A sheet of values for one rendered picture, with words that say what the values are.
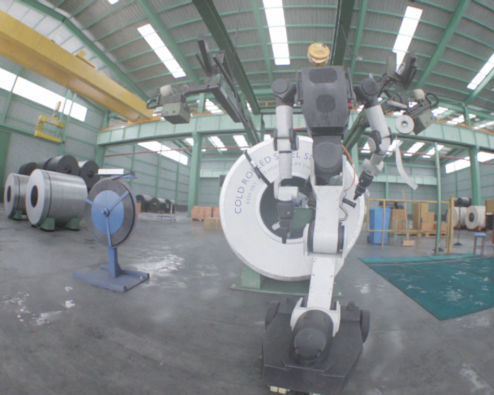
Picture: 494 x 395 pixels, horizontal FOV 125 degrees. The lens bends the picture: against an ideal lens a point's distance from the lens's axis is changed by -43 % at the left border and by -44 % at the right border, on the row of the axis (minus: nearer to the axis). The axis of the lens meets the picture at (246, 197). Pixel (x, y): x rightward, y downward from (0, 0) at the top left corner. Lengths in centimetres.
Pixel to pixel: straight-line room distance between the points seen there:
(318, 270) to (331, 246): 13
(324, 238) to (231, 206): 107
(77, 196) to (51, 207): 75
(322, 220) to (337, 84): 60
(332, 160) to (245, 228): 112
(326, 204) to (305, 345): 60
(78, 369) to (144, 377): 30
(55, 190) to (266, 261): 464
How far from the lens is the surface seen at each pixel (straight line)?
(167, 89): 206
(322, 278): 103
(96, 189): 228
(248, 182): 185
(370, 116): 122
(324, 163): 91
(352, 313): 130
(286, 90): 117
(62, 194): 549
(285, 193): 114
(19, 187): 749
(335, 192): 105
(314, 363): 86
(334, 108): 103
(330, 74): 107
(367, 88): 117
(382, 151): 126
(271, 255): 183
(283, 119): 115
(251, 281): 211
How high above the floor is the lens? 73
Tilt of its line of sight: 3 degrees up
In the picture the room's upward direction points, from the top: 3 degrees clockwise
